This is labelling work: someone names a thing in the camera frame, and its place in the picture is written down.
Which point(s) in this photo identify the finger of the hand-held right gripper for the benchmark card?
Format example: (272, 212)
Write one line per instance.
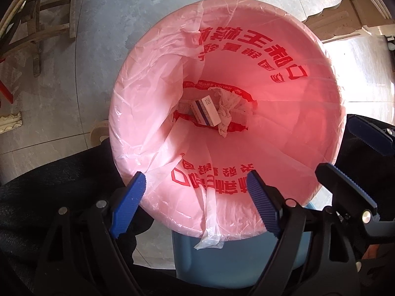
(345, 185)
(367, 132)

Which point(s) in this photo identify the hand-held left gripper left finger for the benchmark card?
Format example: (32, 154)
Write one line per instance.
(129, 203)

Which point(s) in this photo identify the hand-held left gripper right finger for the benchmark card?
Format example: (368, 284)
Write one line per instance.
(262, 200)

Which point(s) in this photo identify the trash bin with pink bag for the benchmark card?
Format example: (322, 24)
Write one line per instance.
(277, 129)

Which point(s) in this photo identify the blue plastic stool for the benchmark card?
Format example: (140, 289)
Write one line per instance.
(231, 262)

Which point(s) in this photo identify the person's black trousers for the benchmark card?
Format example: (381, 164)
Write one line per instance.
(46, 175)

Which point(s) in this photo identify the crumpled white tissue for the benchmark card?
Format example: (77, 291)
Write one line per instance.
(228, 104)

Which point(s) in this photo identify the small white purple-striped box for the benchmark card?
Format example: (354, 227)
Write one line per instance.
(205, 112)

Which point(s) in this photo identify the carved beige furniture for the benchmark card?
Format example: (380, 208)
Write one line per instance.
(339, 15)

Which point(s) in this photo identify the carved beige trim piece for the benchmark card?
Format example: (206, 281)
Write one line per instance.
(10, 123)

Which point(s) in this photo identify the wooden chair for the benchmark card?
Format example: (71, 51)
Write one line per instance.
(72, 15)

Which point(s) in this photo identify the red metal frame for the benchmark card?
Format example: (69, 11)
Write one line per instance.
(6, 92)

